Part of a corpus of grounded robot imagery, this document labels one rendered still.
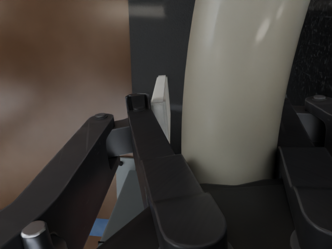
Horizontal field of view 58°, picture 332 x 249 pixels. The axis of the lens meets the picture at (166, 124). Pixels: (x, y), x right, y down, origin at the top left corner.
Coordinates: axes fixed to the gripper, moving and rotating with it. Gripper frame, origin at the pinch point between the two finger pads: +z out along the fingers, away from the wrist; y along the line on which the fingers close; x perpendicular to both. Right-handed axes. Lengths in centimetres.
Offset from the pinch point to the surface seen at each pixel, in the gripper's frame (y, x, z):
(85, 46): -31, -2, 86
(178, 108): -2, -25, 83
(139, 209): -16, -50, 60
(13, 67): -59, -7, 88
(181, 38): 1, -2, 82
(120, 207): -22, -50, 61
